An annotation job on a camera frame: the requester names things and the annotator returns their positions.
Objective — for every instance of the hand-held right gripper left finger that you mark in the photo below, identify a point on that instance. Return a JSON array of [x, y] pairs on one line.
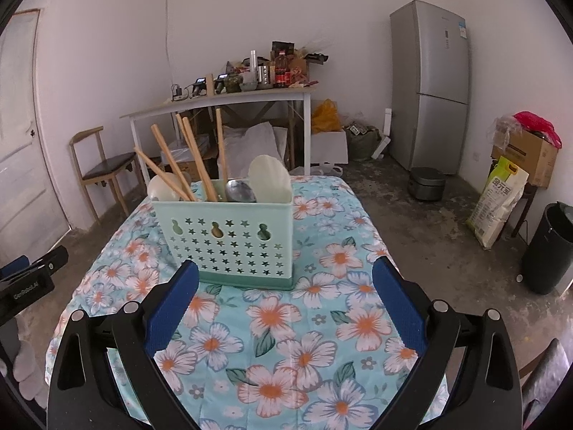
[[172, 304]]

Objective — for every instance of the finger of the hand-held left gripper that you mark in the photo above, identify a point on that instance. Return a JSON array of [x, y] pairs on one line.
[[49, 262], [13, 266]]

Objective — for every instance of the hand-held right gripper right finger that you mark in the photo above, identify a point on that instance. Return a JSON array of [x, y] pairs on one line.
[[400, 304]]

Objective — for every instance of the green plastic utensil holder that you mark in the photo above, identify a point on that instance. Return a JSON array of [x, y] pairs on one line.
[[232, 242]]

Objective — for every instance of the beige plastic ladle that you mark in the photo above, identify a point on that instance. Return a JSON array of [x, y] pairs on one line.
[[159, 188]]

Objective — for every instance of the metal ladle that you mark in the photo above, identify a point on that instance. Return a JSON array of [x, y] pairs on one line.
[[241, 192]]

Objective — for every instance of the beige rice paddle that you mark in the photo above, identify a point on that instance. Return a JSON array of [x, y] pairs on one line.
[[268, 179]]

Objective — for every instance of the person's left hand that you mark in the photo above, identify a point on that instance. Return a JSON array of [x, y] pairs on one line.
[[30, 369]]

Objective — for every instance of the wooden chair with dark seat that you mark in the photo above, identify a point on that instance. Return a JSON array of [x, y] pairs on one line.
[[109, 165]]

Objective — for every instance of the blue floral tablecloth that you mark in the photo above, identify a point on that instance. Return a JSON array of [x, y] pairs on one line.
[[286, 313]]

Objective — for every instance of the white door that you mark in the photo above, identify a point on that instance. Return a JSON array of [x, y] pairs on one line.
[[27, 143]]

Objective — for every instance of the grey rice cooker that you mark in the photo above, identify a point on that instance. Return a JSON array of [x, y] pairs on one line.
[[425, 183]]

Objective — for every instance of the small cardboard box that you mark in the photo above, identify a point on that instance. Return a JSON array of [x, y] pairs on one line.
[[188, 171]]

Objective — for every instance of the yellow and white rice sack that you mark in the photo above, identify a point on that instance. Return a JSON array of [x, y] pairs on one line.
[[497, 206]]

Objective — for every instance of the white plastic bag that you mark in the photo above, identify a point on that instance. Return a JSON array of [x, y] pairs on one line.
[[327, 169]]

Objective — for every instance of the black trash bin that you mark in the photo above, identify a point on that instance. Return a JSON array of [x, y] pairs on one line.
[[546, 251]]

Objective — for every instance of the grey wrapped box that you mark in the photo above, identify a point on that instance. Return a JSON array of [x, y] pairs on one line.
[[197, 150]]

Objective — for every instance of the green sack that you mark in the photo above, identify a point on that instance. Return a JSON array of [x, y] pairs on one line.
[[362, 143]]

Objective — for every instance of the dark wooden stool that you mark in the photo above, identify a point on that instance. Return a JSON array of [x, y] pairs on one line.
[[530, 192]]

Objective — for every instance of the white box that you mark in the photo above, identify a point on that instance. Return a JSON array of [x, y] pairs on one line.
[[329, 148]]

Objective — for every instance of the white cardboard strip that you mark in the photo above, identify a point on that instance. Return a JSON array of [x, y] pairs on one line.
[[386, 125]]

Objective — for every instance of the white side table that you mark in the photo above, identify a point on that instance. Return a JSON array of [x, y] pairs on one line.
[[307, 134]]

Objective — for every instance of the large cardboard box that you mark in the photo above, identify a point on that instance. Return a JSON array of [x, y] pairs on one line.
[[532, 156]]

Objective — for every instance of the yellow plastic bag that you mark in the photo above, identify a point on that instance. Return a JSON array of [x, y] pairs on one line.
[[324, 118]]

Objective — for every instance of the clear plastic bag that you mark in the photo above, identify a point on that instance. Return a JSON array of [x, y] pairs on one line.
[[501, 130]]

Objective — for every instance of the black charger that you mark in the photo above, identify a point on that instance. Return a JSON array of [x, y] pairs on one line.
[[179, 92]]

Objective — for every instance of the black device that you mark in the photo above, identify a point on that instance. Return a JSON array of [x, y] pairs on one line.
[[198, 87], [220, 83]]

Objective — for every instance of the wooden block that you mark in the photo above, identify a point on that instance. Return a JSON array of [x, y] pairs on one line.
[[209, 85]]

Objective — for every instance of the red plastic bag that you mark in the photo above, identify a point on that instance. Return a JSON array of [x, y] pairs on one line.
[[532, 121]]

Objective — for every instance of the silver refrigerator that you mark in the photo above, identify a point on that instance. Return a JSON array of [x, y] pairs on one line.
[[429, 76]]

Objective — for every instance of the metal cup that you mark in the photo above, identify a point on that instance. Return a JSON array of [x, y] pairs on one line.
[[265, 77]]

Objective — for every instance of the clear plastic tube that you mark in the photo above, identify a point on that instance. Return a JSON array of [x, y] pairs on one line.
[[253, 65]]

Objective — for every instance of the black tray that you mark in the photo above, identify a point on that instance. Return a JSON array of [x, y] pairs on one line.
[[318, 58]]

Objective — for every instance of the brown box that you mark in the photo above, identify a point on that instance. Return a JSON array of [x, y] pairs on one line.
[[283, 49]]

